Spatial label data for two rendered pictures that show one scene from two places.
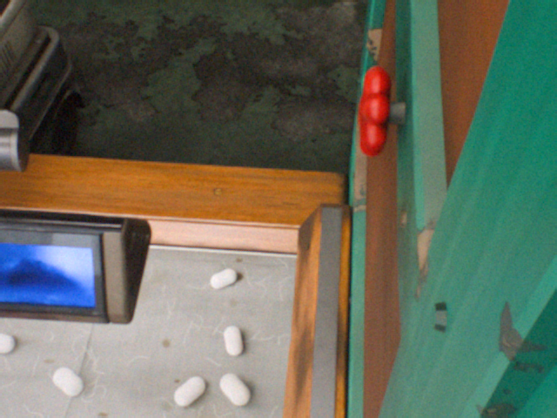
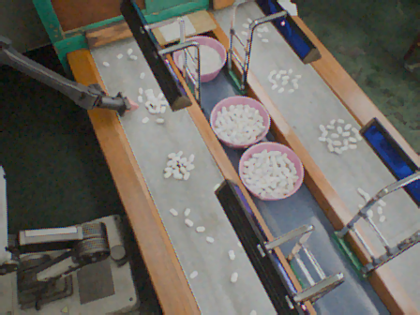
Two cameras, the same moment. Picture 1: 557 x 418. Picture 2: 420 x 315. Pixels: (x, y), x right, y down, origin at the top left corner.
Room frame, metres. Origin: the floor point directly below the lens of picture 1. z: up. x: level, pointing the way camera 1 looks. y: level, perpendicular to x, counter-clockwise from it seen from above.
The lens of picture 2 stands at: (0.68, 1.48, 2.13)
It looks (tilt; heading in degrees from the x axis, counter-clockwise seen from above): 60 degrees down; 238
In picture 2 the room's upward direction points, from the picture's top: 1 degrees clockwise
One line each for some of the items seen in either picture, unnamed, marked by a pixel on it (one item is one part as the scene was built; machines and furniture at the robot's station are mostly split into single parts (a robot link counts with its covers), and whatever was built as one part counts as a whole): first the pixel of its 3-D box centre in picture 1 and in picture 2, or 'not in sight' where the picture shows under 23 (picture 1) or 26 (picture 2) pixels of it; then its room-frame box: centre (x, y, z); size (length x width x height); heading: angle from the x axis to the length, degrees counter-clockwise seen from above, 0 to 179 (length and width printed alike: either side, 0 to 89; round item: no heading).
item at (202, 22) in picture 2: not in sight; (183, 27); (-0.03, 0.05, 0.77); 0.33 x 0.15 x 0.01; 174
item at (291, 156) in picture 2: not in sight; (269, 174); (0.07, 0.98, 0.72); 0.27 x 0.27 x 0.10
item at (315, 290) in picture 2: not in sight; (289, 278); (0.31, 1.38, 0.90); 0.20 x 0.19 x 0.45; 84
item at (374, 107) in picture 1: (380, 112); not in sight; (0.23, -0.05, 1.24); 0.04 x 0.02 x 0.04; 174
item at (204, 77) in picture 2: not in sight; (200, 61); (0.00, 0.27, 0.72); 0.27 x 0.27 x 0.10
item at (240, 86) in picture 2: not in sight; (254, 46); (-0.19, 0.46, 0.90); 0.20 x 0.19 x 0.45; 84
